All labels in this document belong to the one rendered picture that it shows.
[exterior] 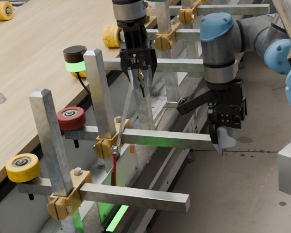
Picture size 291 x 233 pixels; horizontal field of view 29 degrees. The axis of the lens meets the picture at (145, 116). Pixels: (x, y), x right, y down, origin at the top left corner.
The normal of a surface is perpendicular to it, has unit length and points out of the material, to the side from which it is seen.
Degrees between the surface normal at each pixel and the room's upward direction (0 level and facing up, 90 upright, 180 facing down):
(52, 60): 0
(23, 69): 0
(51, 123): 90
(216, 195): 0
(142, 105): 90
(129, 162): 90
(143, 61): 89
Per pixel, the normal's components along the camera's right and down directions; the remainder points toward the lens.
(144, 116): -0.36, 0.47
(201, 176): -0.14, -0.88
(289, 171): -0.70, 0.41
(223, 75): 0.13, 0.44
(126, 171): 0.92, 0.06
